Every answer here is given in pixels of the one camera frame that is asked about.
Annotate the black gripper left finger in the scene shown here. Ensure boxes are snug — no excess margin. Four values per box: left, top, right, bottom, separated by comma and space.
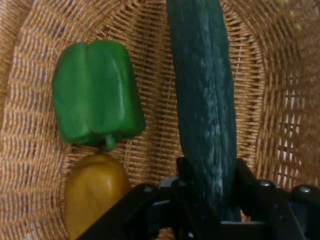
77, 157, 221, 240

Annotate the dark green cucumber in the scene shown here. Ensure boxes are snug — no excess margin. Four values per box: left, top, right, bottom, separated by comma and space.
166, 0, 242, 223

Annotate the woven wicker basket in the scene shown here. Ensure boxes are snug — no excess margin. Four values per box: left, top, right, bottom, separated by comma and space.
0, 0, 320, 240

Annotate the green bell pepper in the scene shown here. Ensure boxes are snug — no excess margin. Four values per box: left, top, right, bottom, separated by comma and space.
52, 39, 146, 152

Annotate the yellow bell pepper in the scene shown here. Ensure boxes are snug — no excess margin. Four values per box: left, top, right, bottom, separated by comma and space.
64, 153, 132, 240

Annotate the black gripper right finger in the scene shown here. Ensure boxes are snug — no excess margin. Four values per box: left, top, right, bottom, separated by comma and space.
231, 158, 320, 240

